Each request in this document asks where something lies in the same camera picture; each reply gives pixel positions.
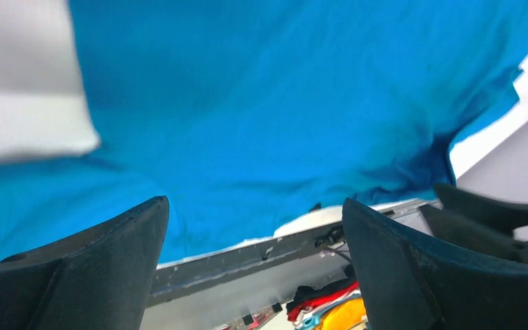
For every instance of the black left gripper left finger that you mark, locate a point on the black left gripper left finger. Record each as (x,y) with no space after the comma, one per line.
(99,278)

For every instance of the blue t shirt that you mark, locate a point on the blue t shirt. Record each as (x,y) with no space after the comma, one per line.
(247,114)

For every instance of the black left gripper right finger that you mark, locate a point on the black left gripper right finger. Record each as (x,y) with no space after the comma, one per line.
(410,280)

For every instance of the colourful clothes pile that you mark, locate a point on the colourful clothes pile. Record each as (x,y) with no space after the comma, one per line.
(338,305)

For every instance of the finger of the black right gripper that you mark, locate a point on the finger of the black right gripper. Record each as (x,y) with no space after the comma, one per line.
(474,236)
(500,215)

